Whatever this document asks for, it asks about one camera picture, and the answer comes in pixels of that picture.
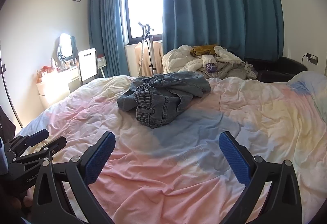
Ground wall socket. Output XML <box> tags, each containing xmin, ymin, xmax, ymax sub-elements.
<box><xmin>305</xmin><ymin>53</ymin><xmax>318</xmax><ymax>65</ymax></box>

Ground white chair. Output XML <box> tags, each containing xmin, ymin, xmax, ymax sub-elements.
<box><xmin>77</xmin><ymin>47</ymin><xmax>99</xmax><ymax>85</ymax></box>

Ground white side table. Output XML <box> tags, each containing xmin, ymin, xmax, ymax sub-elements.
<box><xmin>96</xmin><ymin>55</ymin><xmax>108</xmax><ymax>77</ymax></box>

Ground wide blue curtain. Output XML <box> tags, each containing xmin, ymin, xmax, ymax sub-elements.
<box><xmin>159</xmin><ymin>0</ymin><xmax>285</xmax><ymax>61</ymax></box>

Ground silver tripod stand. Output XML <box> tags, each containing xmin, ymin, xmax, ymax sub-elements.
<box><xmin>138</xmin><ymin>21</ymin><xmax>157</xmax><ymax>76</ymax></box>

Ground pastel pillow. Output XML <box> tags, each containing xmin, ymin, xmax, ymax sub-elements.
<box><xmin>287</xmin><ymin>71</ymin><xmax>327</xmax><ymax>122</ymax></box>

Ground narrow blue curtain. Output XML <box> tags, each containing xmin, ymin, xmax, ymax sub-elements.
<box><xmin>87</xmin><ymin>0</ymin><xmax>131</xmax><ymax>77</ymax></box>

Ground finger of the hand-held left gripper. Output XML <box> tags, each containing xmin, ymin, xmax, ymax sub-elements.
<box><xmin>11</xmin><ymin>136</ymin><xmax>67</xmax><ymax>166</ymax></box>
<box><xmin>5</xmin><ymin>129</ymin><xmax>50</xmax><ymax>156</ymax></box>

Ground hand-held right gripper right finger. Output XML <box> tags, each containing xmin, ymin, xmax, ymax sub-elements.
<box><xmin>219</xmin><ymin>131</ymin><xmax>300</xmax><ymax>224</ymax></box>

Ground black sofa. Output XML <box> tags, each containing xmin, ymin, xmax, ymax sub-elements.
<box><xmin>243</xmin><ymin>56</ymin><xmax>308</xmax><ymax>84</ymax></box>

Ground white vanity desk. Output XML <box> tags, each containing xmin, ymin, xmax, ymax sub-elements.
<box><xmin>36</xmin><ymin>65</ymin><xmax>82</xmax><ymax>109</ymax></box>

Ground person's left hand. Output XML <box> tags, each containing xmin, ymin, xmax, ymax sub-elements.
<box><xmin>10</xmin><ymin>195</ymin><xmax>35</xmax><ymax>214</ymax></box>

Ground blue denim jeans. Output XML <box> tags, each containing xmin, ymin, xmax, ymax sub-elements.
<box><xmin>117</xmin><ymin>72</ymin><xmax>212</xmax><ymax>129</ymax></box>

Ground pastel duvet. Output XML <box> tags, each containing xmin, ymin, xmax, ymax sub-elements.
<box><xmin>14</xmin><ymin>71</ymin><xmax>327</xmax><ymax>224</ymax></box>

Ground white patterned garment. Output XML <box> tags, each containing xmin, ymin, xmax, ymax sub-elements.
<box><xmin>244</xmin><ymin>62</ymin><xmax>258</xmax><ymax>80</ymax></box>

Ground grey garment purple patch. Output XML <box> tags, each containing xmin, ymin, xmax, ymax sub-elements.
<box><xmin>202</xmin><ymin>59</ymin><xmax>246</xmax><ymax>79</ymax></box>

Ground mustard yellow garment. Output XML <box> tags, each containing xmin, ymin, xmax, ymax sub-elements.
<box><xmin>189</xmin><ymin>44</ymin><xmax>217</xmax><ymax>57</ymax></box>

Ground pile of crumpled clothes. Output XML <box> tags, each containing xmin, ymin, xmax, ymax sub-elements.
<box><xmin>162</xmin><ymin>44</ymin><xmax>246</xmax><ymax>79</ymax></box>

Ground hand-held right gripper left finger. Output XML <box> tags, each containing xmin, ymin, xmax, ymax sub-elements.
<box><xmin>31</xmin><ymin>131</ymin><xmax>116</xmax><ymax>224</ymax></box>

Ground window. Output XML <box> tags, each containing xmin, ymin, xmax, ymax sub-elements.
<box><xmin>124</xmin><ymin>0</ymin><xmax>164</xmax><ymax>45</ymax></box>

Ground vanity mirror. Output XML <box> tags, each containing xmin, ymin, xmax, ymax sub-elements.
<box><xmin>57</xmin><ymin>33</ymin><xmax>78</xmax><ymax>61</ymax></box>

